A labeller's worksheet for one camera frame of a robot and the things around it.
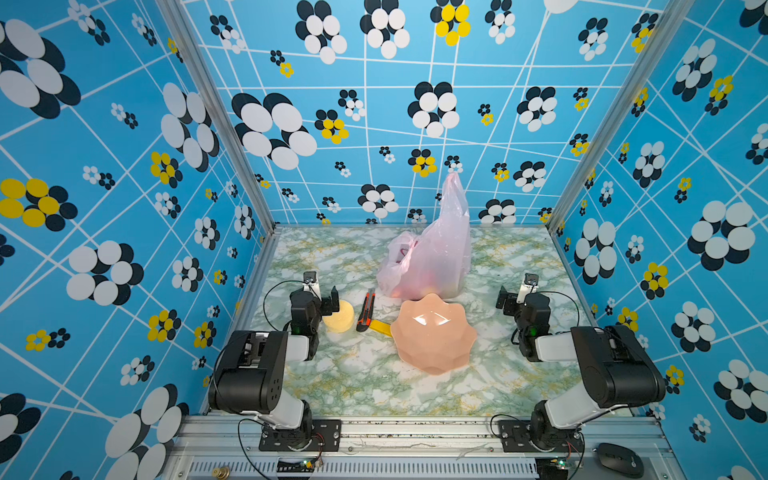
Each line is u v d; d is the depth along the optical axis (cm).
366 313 95
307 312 71
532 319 72
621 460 68
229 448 75
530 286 79
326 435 73
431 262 88
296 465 72
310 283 79
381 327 91
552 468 70
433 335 90
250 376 45
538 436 67
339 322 91
